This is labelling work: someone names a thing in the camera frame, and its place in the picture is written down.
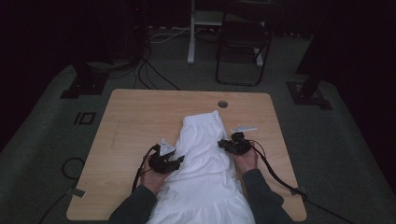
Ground white floor cable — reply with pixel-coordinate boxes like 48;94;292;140
148;27;191;44

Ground dark equipment tower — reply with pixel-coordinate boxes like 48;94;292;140
118;0;148;63

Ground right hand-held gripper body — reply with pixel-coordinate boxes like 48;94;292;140
227;125;259;156

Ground person's right hand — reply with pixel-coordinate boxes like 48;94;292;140
234;147;260;175

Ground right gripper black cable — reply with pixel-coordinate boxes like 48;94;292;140
248;139;356;224

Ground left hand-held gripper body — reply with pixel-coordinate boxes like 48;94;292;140
148;138;176;175

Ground person's left hand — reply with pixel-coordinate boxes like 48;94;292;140
139;161;172;194

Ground black floor cables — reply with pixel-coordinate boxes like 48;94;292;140
134;46;181;91

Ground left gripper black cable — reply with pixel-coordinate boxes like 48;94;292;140
131;144;160;193

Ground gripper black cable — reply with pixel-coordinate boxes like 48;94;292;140
248;139;356;224
131;144;160;193

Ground black folding chair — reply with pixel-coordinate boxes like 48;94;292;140
215;1;273;87

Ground white desk frame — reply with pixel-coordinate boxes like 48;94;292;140
187;0;264;65

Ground white skirt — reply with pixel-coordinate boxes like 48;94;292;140
146;110;256;224

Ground black stand base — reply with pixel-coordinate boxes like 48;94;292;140
287;31;333;110
60;60;110;100

